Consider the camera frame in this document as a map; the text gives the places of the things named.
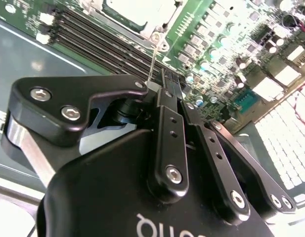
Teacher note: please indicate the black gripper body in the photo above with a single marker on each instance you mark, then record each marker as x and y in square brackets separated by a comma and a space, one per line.
[105, 197]

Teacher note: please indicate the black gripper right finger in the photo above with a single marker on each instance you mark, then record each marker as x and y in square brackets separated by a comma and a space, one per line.
[231, 187]

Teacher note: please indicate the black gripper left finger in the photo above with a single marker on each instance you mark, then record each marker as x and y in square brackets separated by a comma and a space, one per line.
[43, 118]

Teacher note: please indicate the silver CPU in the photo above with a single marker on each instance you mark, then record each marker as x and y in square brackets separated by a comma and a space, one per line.
[125, 12]

